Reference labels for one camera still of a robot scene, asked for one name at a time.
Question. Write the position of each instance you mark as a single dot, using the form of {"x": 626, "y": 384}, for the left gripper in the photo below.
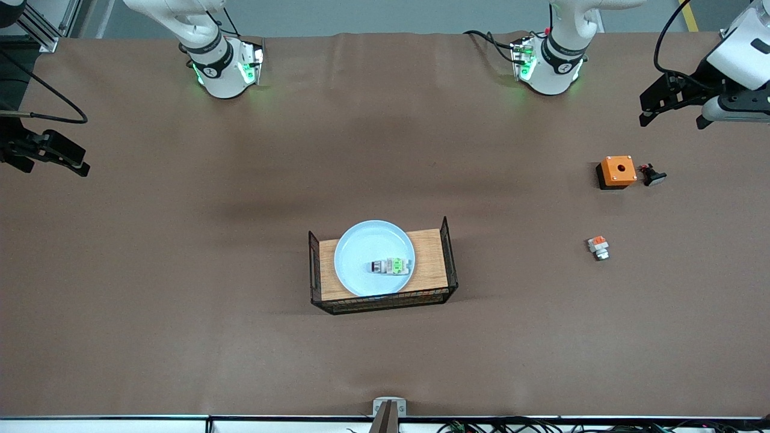
{"x": 693, "y": 83}

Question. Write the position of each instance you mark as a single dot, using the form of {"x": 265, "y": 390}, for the light blue round plate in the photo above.
{"x": 361, "y": 246}

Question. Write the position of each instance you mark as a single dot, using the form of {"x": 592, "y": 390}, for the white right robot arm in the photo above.
{"x": 210, "y": 54}

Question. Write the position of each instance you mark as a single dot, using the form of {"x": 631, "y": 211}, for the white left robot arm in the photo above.
{"x": 559, "y": 60}

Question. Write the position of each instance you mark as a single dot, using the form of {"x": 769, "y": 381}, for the black red push button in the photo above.
{"x": 654, "y": 177}

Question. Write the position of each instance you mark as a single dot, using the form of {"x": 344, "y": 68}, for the white button orange contact block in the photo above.
{"x": 598, "y": 245}

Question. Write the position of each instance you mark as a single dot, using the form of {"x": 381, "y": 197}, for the grey base connector box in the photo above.
{"x": 524, "y": 60}
{"x": 251, "y": 63}

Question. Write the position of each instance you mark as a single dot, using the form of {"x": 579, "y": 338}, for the brown table cover sheet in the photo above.
{"x": 180, "y": 300}

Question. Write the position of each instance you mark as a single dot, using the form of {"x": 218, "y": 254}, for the wooden board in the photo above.
{"x": 430, "y": 264}

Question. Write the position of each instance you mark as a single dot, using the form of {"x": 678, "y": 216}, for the orange button enclosure box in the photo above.
{"x": 618, "y": 171}

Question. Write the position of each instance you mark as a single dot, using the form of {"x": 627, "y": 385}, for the aluminium frame profile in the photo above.
{"x": 42, "y": 36}

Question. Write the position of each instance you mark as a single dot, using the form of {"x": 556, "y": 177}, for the white table edge rail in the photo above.
{"x": 120, "y": 426}

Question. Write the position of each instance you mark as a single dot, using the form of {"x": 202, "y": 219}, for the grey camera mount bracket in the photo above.
{"x": 379, "y": 406}

